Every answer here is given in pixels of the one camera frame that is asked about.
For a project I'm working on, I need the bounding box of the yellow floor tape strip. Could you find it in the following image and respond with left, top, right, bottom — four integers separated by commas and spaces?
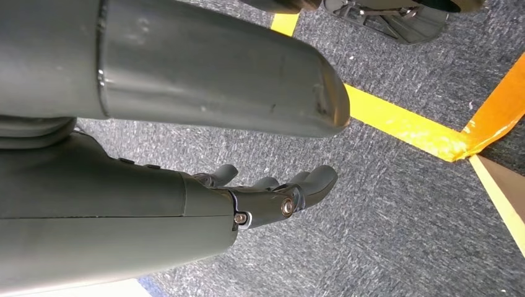
344, 83, 472, 163
271, 13, 300, 37

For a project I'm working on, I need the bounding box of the grey robot leg shell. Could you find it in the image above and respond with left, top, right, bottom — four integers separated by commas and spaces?
0, 0, 352, 139

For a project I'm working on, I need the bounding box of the orange floor tape strip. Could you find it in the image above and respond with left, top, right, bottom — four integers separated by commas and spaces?
453, 53, 525, 163

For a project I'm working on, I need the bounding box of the grey robot foot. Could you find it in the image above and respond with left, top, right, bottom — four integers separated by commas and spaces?
319, 0, 487, 45

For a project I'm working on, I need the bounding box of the white panel with blue edge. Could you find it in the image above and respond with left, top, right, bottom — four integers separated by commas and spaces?
0, 277, 169, 297

